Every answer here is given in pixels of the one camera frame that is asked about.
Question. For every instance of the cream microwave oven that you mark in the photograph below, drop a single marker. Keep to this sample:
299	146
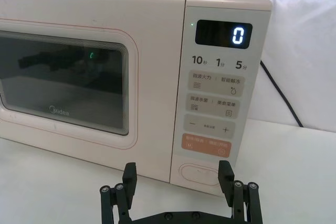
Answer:
152	37

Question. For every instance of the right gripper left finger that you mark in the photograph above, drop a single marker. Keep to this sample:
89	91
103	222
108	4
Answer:
129	182

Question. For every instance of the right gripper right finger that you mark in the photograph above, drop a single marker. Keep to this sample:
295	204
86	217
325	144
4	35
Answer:
227	182

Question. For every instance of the oven control panel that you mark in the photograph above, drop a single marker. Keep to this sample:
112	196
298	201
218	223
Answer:
210	90

